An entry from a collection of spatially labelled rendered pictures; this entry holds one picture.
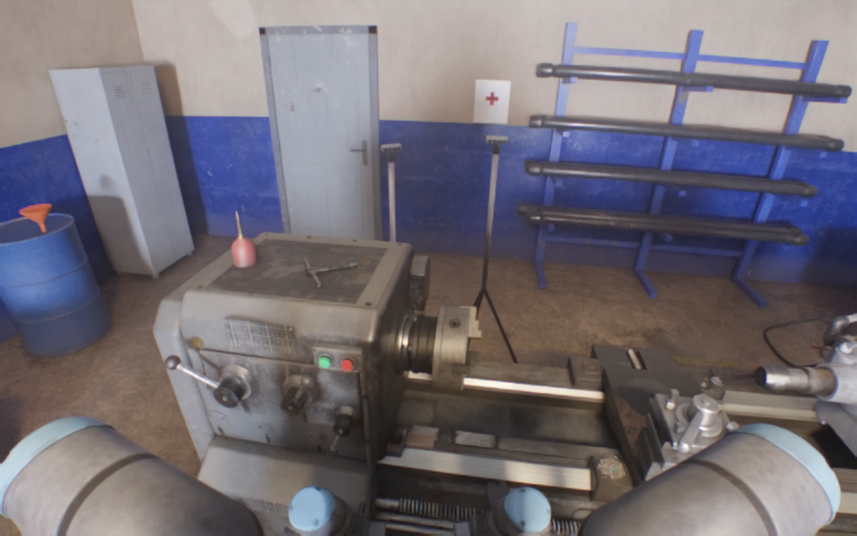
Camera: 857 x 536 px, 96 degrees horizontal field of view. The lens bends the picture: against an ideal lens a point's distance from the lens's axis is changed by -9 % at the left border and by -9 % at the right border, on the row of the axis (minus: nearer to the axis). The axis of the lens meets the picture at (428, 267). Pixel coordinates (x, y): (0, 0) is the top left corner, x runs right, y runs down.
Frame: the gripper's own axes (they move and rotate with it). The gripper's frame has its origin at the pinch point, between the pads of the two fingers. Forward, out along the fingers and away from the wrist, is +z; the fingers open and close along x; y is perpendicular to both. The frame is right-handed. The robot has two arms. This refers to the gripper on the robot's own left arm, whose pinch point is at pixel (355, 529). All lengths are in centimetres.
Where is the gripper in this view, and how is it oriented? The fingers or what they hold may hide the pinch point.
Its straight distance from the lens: 131.8
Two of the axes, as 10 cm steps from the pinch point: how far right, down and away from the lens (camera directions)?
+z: 1.5, 6.4, 7.5
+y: 1.1, -7.7, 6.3
